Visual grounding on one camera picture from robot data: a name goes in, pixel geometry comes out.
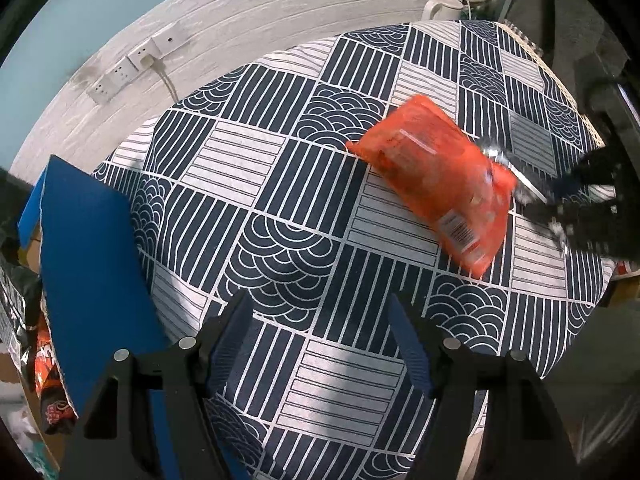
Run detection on black white-text snack bag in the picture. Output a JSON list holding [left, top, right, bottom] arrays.
[[1, 237, 42, 359]]

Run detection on orange black chip bag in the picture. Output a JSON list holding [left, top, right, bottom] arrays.
[[34, 313, 77, 434]]

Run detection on orange translucent candy bag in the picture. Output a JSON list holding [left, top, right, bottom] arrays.
[[345, 94, 516, 278]]

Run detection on grey plug cable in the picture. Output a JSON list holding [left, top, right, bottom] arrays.
[[140, 54, 181, 104]]

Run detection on navy white patterned tablecloth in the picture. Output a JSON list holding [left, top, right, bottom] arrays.
[[94, 21, 613, 479]]

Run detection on white wall socket strip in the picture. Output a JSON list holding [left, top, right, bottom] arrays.
[[86, 22, 189, 105]]

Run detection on white electric kettle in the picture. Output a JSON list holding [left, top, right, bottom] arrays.
[[421, 0, 464, 21]]

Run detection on silver foil snack bar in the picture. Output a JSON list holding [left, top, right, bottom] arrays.
[[476, 136, 568, 257]]

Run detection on blue cardboard box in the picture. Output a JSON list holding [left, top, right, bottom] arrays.
[[17, 156, 169, 412]]

